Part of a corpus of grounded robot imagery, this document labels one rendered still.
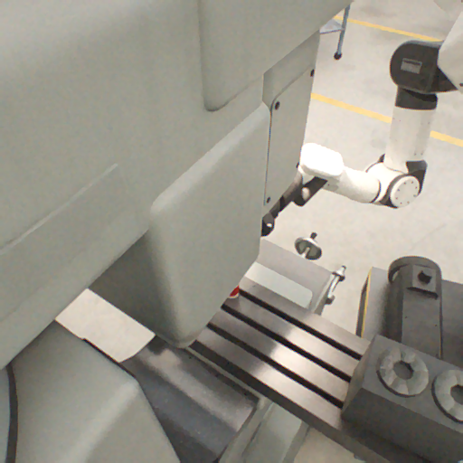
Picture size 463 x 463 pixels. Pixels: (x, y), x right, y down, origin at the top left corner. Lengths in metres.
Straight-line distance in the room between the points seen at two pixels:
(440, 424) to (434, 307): 0.80
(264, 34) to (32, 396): 0.32
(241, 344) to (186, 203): 0.73
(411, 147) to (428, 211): 1.82
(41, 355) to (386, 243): 2.29
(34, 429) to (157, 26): 0.27
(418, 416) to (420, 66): 0.68
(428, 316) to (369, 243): 1.01
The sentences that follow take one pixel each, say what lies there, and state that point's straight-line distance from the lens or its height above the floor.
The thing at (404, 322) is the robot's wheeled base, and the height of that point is 0.59.
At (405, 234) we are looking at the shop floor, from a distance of 2.59.
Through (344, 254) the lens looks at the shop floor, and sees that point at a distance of 2.36.
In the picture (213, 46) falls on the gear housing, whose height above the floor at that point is 1.69.
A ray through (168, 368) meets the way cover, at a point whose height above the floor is 0.85.
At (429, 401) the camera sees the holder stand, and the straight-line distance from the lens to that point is 0.82.
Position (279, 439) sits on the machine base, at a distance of 1.65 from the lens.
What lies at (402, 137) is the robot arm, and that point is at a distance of 0.99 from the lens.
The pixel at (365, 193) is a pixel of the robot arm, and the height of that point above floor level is 1.17.
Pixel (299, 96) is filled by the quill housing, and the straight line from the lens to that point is 0.52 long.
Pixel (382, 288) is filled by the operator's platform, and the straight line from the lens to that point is 1.78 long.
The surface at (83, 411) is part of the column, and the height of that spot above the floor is 1.52.
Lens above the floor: 1.80
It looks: 49 degrees down
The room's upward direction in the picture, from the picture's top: straight up
